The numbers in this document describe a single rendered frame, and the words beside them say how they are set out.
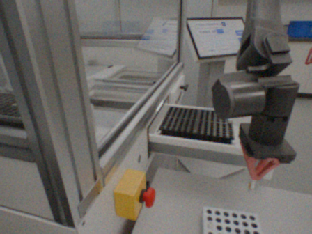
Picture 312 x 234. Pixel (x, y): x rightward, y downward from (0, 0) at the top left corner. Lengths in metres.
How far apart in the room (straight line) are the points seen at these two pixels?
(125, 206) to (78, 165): 0.18
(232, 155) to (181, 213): 0.20
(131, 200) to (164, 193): 0.21
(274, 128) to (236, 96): 0.10
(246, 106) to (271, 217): 0.37
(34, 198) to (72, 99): 0.16
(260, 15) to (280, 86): 0.15
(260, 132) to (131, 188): 0.26
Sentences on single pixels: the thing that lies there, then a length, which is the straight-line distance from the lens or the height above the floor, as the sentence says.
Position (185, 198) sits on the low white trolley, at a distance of 0.62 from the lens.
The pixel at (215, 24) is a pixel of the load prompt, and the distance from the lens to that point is 1.62.
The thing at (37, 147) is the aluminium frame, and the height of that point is 1.08.
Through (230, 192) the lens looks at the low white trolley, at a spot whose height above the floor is 0.76.
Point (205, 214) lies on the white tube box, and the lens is 0.54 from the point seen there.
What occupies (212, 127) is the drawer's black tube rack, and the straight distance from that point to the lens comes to 0.67.
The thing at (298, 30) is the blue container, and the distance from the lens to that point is 3.89.
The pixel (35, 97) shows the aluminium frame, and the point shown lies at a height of 1.14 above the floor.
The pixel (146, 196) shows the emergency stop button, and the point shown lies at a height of 0.89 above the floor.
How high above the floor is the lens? 1.21
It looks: 26 degrees down
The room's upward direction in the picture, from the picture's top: 1 degrees counter-clockwise
